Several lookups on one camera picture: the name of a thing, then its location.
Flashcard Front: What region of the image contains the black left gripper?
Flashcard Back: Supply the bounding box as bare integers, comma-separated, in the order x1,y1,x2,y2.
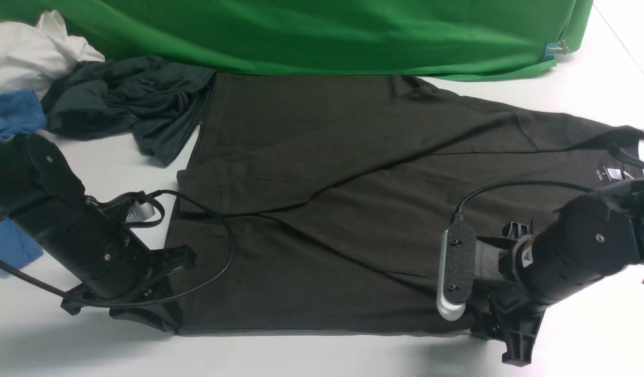
60,238,197,316

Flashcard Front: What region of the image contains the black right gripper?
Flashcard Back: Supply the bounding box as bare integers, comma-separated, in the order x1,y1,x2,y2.
471,223,548,367

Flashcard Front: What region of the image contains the gray long-sleeved shirt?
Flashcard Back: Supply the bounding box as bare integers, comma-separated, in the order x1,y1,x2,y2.
110,73,644,336

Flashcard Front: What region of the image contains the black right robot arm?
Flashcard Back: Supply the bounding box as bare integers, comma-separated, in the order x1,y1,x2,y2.
471,179,644,367

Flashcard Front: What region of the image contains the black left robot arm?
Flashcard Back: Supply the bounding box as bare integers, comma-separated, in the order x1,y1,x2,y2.
0,135,197,315

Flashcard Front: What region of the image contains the dark teal crumpled garment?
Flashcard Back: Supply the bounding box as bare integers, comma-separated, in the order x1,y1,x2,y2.
41,56,216,167

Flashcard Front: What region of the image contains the blue garment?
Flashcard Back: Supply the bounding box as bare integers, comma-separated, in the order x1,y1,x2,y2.
0,89,47,270

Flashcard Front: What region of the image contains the white crumpled garment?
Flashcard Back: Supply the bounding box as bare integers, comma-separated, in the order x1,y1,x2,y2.
0,10,105,98

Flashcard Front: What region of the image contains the blue binder clip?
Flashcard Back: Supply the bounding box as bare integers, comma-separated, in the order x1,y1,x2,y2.
542,40,569,61

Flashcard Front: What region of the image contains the green backdrop cloth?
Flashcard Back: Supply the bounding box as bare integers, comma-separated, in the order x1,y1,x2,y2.
0,1,593,82

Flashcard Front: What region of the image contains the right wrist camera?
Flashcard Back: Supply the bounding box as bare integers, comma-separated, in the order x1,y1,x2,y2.
436,216,477,321

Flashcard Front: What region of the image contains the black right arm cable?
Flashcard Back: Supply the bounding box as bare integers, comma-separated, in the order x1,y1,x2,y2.
453,126,644,226

